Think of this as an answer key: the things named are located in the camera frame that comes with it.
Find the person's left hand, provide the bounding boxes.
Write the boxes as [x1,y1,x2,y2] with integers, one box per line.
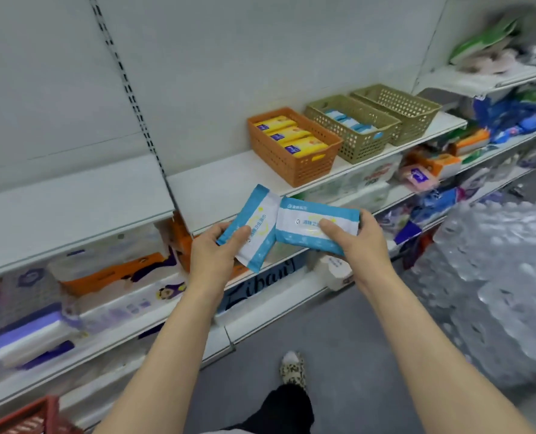
[189,221,253,303]

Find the person's right hand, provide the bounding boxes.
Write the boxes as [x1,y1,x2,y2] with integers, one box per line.
[318,208,395,294]

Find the light blue wipes pack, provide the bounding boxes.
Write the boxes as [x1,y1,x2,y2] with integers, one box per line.
[217,184,282,273]
[274,197,361,257]

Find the olive plastic basket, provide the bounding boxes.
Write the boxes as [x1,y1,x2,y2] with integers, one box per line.
[350,84,442,148]
[303,94,402,165]

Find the orange plastic basket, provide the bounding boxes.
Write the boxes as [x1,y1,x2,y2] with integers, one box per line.
[247,107,343,188]

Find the stack of blue wipes packets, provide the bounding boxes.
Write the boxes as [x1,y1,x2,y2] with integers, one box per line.
[324,109,384,140]

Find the red plastic shopping basket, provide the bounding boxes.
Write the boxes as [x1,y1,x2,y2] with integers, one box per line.
[0,395,83,434]

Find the person's right forearm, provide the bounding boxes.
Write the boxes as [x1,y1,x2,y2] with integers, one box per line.
[365,268,536,434]

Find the person's left forearm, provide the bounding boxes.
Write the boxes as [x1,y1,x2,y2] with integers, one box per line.
[94,286,230,434]

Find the white bag blue print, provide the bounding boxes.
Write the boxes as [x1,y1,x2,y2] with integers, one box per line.
[315,255,355,292]

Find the dark printed pack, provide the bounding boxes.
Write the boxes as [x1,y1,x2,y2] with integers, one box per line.
[215,253,309,315]

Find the green and white tissue pack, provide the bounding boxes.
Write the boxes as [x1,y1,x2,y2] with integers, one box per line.
[294,156,404,213]

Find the orange white paper roll pack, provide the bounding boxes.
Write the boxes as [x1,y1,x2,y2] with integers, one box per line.
[59,248,187,330]

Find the white wrapped paper pack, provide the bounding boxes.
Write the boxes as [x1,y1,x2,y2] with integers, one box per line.
[48,225,169,283]

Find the orange white tissue pack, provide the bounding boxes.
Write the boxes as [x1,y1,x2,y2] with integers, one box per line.
[405,148,463,179]

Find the pack of clear bottles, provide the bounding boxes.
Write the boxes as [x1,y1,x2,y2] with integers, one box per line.
[403,201,536,389]

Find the leopard print shoe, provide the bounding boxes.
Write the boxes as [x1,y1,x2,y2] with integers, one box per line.
[280,351,307,389]

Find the black trousers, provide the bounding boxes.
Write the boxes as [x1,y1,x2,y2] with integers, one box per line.
[224,385,315,434]

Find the white purple dotted tissue pack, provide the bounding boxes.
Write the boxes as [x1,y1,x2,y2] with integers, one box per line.
[1,264,63,326]

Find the purple and white tissue pack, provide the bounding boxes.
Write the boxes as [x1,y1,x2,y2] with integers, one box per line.
[0,304,77,369]

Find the row of blue packs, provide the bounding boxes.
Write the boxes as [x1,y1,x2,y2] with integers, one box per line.
[474,87,536,145]

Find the green white plastic bag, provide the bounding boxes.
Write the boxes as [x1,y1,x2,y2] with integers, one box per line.
[448,20,520,64]

